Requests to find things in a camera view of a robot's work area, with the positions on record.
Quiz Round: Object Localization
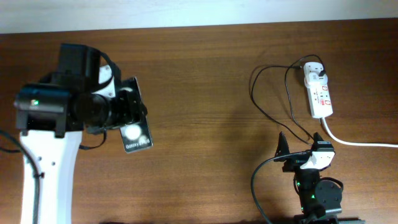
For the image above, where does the white power strip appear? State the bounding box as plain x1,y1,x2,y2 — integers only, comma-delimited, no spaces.
303,62,333,119

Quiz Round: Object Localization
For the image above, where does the black Galaxy smartphone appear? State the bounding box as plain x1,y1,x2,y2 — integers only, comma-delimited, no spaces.
119,77,154,154

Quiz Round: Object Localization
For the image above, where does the white USB charger adapter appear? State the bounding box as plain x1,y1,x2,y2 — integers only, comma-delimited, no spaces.
304,73,328,88

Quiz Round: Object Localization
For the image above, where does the white power strip cord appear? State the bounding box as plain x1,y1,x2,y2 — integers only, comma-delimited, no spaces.
320,117,398,149

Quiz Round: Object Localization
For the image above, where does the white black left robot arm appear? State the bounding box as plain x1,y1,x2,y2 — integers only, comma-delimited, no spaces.
14,44,153,223

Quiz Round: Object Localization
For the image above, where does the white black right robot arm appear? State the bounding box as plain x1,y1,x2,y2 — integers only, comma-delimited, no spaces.
275,133,343,223

